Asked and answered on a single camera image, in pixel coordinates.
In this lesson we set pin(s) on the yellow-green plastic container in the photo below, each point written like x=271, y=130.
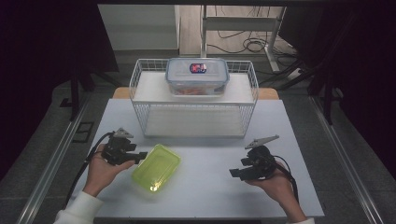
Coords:
x=157, y=168

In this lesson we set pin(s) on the black stand legs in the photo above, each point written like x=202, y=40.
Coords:
x=74, y=93
x=327, y=93

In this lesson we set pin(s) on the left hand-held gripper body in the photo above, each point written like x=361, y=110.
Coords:
x=116, y=152

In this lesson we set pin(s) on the white metal desk frame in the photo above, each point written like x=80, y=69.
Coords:
x=239, y=23

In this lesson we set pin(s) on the person's left hand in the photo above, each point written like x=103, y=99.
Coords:
x=101, y=174

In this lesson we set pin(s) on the aluminium floor rail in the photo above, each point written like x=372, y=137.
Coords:
x=53, y=161
x=345, y=161

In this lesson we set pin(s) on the person's right hand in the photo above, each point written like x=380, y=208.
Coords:
x=280, y=189

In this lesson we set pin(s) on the small black floor plate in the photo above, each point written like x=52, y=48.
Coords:
x=66, y=102

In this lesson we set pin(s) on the white cabinet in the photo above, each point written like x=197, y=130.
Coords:
x=140, y=28

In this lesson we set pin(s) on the clear container with blue-rimmed lid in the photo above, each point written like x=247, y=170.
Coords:
x=196, y=79

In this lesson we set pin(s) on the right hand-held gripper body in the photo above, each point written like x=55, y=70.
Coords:
x=261, y=161

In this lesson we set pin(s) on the wooden board under table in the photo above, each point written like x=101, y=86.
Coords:
x=120, y=93

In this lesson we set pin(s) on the white power strip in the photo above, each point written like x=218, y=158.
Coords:
x=294, y=74

